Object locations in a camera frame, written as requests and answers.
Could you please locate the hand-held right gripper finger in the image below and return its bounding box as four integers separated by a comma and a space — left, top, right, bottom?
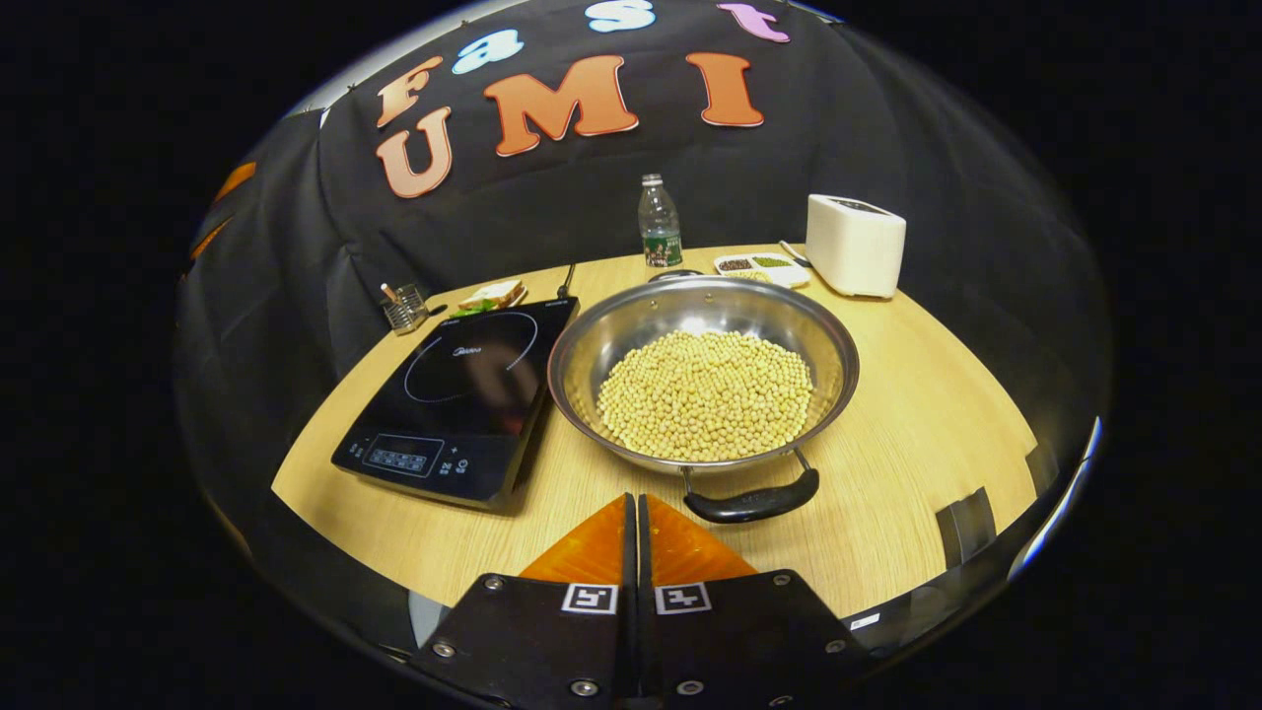
638, 493, 874, 710
409, 493, 640, 710

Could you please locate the black induction cooktop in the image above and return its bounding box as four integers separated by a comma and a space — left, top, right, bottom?
330, 296, 581, 514

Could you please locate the stainless steel pot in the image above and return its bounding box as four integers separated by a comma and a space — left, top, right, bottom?
547, 269, 861, 525

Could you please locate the pile of soybeans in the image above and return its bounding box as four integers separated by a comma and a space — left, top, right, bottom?
596, 330, 816, 464

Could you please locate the metal mesh holder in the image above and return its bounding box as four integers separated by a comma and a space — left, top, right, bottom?
381, 283, 431, 336

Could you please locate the sandwich with lettuce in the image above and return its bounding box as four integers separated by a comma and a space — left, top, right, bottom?
454, 279, 528, 317

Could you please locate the white divided plate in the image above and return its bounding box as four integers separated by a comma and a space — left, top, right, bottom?
713, 252, 811, 289

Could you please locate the clear plastic water bottle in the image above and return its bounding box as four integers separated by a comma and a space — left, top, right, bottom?
638, 174, 683, 269

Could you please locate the white toaster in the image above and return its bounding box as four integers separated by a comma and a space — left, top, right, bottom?
805, 193, 907, 300

